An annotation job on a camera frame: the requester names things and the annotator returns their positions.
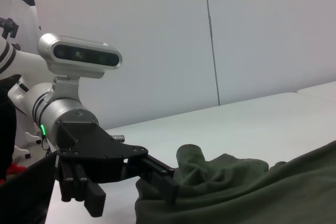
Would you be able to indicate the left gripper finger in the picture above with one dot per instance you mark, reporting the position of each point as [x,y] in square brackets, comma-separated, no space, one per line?
[162,179]
[92,197]

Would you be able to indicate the white furniture base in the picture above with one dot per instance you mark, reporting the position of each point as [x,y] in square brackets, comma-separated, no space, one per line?
[29,142]

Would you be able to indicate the black fabric mass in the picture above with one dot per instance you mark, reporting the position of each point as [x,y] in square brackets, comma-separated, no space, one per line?
[6,129]

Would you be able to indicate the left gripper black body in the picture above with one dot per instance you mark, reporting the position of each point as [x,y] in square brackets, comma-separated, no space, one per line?
[94,150]

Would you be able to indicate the red fuzzy object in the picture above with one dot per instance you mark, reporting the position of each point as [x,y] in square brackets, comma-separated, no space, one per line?
[14,170]

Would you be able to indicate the dark green printed t-shirt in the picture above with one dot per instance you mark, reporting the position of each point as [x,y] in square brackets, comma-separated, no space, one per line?
[262,195]

